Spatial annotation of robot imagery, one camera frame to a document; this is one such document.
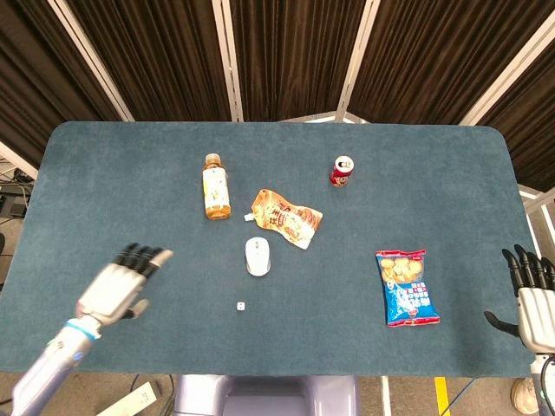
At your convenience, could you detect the yellow tea bottle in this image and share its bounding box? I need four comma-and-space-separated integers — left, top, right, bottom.
201, 153, 232, 221

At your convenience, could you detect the brown pleated screen panel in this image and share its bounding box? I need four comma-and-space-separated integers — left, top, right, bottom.
0, 0, 135, 170
212, 0, 381, 122
459, 21, 555, 192
47, 0, 244, 122
336, 0, 555, 127

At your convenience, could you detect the black floor cable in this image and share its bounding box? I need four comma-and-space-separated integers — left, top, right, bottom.
162, 374, 175, 416

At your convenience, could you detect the blue cracker snack bag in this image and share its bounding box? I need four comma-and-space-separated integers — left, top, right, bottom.
375, 249, 441, 328

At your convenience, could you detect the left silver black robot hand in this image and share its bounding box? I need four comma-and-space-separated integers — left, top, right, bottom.
74, 242, 174, 327

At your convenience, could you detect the white power strip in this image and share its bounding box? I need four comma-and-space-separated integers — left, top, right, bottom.
95, 380, 162, 416

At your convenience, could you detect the blue floor cable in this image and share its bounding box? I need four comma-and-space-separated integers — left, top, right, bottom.
450, 376, 474, 416

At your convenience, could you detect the beige shoe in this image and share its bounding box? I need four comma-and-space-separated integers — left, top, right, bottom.
510, 377, 541, 415

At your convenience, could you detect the orange spout pouch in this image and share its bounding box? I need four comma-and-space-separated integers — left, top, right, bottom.
242, 188, 324, 250

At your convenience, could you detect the white computer mouse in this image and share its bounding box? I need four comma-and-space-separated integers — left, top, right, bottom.
245, 236, 271, 277

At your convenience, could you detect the black floor device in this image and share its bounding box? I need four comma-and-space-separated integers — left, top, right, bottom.
0, 184, 34, 218

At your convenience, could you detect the yellow floor tape strip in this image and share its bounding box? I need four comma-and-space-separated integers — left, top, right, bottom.
434, 376, 451, 416

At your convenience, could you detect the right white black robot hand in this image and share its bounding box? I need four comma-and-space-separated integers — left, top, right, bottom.
483, 244, 555, 354

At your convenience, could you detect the red cartoon drink can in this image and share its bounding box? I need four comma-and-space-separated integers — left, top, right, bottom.
331, 155, 355, 188

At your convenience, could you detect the blue table cloth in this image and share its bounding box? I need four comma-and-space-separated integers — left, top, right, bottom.
0, 120, 543, 377

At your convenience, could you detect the lavender robot base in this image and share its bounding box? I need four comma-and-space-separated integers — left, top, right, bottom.
173, 374, 361, 416

